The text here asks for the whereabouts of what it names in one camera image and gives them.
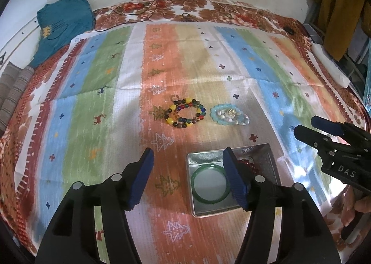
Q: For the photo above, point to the green jade bangle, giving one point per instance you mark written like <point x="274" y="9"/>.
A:
<point x="194" y="191"/>

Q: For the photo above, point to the small black object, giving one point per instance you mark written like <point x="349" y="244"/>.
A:
<point x="289" y="30"/>

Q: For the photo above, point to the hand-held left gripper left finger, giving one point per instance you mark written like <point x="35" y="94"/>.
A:
<point x="142" y="178"/>

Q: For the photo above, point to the person's right hand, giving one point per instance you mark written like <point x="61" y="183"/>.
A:
<point x="347" y="209"/>

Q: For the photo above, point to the grey metal frame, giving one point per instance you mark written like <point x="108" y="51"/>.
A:
<point x="313" y="33"/>

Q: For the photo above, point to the teal dotted curtain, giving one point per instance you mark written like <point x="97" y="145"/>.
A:
<point x="367" y="87"/>

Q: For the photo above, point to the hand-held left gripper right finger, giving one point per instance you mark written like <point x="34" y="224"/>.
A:
<point x="236" y="183"/>

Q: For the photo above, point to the grey striped pillow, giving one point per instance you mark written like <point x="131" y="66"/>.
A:
<point x="13" y="90"/>

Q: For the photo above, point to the white oblong object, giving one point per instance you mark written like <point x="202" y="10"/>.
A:
<point x="327" y="61"/>

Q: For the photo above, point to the teal cloth garment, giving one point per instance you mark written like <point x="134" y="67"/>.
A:
<point x="65" y="17"/>

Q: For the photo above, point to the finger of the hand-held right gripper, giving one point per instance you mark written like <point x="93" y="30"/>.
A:
<point x="311" y="134"/>
<point x="324" y="123"/>

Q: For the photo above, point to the mustard yellow garment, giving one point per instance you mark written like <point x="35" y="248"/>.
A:
<point x="336" y="0"/>

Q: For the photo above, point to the rectangular metal tin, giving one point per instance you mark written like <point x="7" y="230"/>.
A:
<point x="269" y="165"/>

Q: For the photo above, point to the striped colourful mat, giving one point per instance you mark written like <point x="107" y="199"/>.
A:
<point x="101" y="107"/>

